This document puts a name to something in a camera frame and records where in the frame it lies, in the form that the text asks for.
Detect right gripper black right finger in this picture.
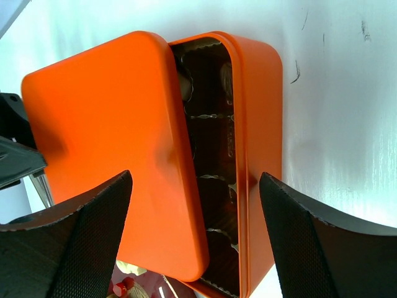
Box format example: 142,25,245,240
259,173,396,297

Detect round red plate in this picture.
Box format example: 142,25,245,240
107,260,196,298

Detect metal tongs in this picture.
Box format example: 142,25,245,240
29,170,54,208

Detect orange chocolate box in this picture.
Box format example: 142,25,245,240
171,32,283,297

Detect brown shell chocolate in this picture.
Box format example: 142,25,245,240
220,62,233,106

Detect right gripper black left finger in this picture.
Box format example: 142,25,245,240
1,171,133,297

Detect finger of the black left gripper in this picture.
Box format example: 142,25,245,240
1,93,47,189

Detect orange box lid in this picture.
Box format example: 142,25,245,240
21,31,209,282

